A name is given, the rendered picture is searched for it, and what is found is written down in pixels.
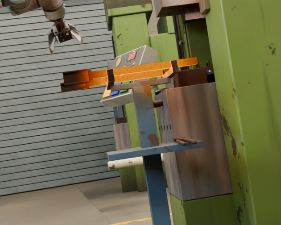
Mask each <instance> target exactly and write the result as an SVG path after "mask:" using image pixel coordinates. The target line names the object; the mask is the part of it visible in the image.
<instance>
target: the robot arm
mask: <svg viewBox="0 0 281 225"><path fill-rule="evenodd" d="M0 6H7V7H8V9H9V11H10V13H11V14H12V15H13V16H17V15H18V16H19V15H21V14H23V13H25V12H28V11H31V10H34V9H37V8H39V7H42V8H43V11H44V14H45V17H46V18H47V19H49V20H50V21H51V22H54V24H53V25H52V27H51V30H50V32H49V34H48V41H49V49H50V52H51V54H52V52H53V51H54V44H55V42H56V41H57V38H56V36H57V37H58V39H59V42H60V43H62V42H65V41H68V40H71V39H73V36H74V37H76V39H77V40H79V41H80V42H81V43H83V40H82V37H81V36H80V34H79V33H78V31H77V29H76V28H75V27H74V26H73V25H72V24H69V23H68V22H66V21H63V18H64V17H65V13H66V10H65V7H64V6H65V4H64V3H63V1H62V0H0ZM57 43H58V41H57Z"/></svg>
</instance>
